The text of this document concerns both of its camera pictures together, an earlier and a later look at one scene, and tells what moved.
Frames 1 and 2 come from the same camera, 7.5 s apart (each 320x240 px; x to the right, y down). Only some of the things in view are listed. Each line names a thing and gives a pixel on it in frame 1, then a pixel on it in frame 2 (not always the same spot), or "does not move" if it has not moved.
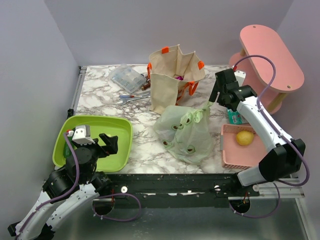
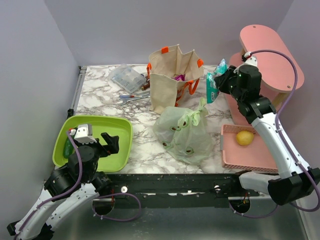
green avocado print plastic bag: (185, 133) does not move
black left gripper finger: (111, 143) does not move
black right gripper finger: (217, 88) -> (223, 82)
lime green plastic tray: (120, 127) does not move
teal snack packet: (234, 117) -> (212, 90)
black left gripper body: (98, 152) does not move
